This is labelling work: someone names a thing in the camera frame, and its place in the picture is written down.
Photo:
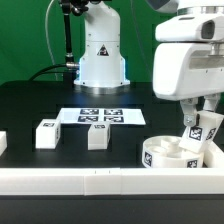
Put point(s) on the white round stool seat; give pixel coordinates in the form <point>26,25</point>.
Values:
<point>172,152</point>

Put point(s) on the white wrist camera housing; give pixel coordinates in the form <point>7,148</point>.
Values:
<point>193,28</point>

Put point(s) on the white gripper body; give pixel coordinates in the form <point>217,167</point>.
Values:
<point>187,70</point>

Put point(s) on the black camera stand pole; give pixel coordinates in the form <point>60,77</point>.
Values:
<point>68,76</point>

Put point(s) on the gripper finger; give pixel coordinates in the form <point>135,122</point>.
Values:
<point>211,102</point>
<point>189,110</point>

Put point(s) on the white left fence wall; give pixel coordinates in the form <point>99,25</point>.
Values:
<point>3,142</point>

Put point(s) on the white front fence wall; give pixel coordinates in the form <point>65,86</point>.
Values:
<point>110,181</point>

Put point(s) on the white sheet with tags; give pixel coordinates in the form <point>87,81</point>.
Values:
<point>112,115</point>

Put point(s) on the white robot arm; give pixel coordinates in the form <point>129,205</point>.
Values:
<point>102,66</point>

